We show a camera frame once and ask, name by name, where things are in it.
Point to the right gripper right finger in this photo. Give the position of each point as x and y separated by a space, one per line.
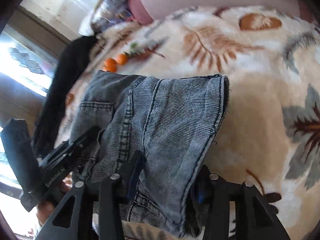
225 210

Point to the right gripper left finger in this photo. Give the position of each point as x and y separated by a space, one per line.
93 211

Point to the blue denim jeans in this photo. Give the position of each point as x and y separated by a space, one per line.
173 122

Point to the person's left hand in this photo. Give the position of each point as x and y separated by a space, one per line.
45 209

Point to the leaf pattern plush blanket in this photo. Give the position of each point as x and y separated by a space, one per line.
271 131

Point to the black garment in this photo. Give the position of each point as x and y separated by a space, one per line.
73 61

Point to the large orange tangerine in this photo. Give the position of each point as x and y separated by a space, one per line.
110 65

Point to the small orange tangerine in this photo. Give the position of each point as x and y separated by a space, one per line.
122 59

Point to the white crumpled cloth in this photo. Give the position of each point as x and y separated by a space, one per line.
94 22

